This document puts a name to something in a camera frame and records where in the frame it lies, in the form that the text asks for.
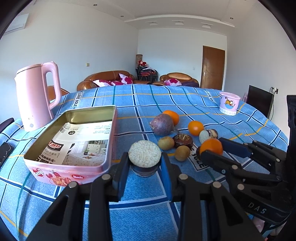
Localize orange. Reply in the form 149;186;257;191
163;110;180;126
188;120;204;136
199;138;223;155

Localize dark mangosteen shell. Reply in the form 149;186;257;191
173;133;193;149

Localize purple passion fruit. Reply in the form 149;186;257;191
149;113;174;136

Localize black monitor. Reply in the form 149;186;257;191
246;85;274;118

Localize pink cartoon cup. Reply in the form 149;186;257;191
219;92;241;116

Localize pink metal tin box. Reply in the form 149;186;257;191
23;105;117;187

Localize brown leather armchair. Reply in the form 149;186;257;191
153;72;200;87

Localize black phone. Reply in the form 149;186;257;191
0;142;14;166

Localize brown wooden door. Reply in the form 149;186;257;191
201;46;225;90

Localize pink electric kettle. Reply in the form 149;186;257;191
15;61;62;132

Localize stacked dark chairs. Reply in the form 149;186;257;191
135;60;158;83

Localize brown chair behind kettle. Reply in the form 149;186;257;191
47;85;71;99

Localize long brown leather sofa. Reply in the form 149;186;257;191
77;70;150;91

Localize white air conditioner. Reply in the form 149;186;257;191
4;14;29;35

